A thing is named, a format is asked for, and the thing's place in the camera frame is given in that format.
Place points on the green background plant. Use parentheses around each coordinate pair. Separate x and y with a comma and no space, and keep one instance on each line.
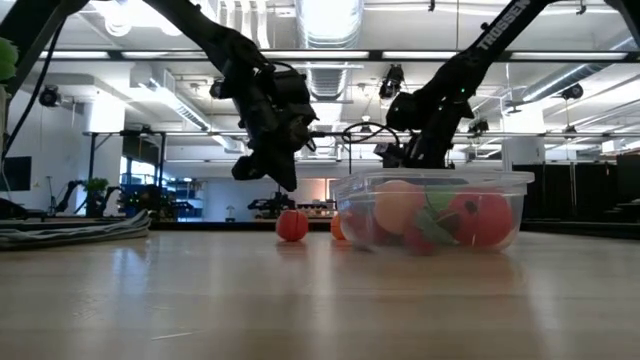
(97,186)

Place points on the orange toy fruit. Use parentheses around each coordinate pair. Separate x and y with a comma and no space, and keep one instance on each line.
(337,228)

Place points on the green toy fruit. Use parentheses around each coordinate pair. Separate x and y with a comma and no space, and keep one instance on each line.
(440,198)

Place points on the pink toy peach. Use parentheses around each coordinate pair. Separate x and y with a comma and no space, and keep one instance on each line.
(397,206)

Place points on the black metal table frame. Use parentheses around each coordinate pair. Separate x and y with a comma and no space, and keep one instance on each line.
(225,225)

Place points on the grey folded cloth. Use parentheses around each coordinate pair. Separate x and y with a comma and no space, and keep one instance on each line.
(75,232)

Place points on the black ceiling spotlight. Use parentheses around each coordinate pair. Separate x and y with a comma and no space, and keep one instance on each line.
(477,125)
(392,80)
(50,96)
(572,91)
(216,90)

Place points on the red toy apple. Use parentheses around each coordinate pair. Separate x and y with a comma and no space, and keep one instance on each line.
(482,220)

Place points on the green lettuce in bowl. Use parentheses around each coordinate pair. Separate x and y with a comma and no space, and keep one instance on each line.
(6,57)

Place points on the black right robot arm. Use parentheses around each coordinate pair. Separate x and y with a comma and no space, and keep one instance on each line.
(480,55)

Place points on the black metal rack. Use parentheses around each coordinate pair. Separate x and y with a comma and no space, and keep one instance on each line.
(91,170)

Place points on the clear plastic tupperware container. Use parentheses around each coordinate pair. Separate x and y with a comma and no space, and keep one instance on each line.
(430,176)

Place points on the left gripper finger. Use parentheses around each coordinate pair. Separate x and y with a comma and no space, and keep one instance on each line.
(282,167)
(247,168)

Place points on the black background robot arm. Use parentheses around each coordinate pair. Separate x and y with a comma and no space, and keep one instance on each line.
(67,195)
(272,202)

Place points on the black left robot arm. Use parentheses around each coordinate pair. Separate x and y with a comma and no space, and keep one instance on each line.
(210,30)

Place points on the silver ventilation duct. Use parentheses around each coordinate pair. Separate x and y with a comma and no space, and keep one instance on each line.
(330,30)

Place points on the black wall monitor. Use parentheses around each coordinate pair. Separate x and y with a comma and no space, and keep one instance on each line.
(15,172)

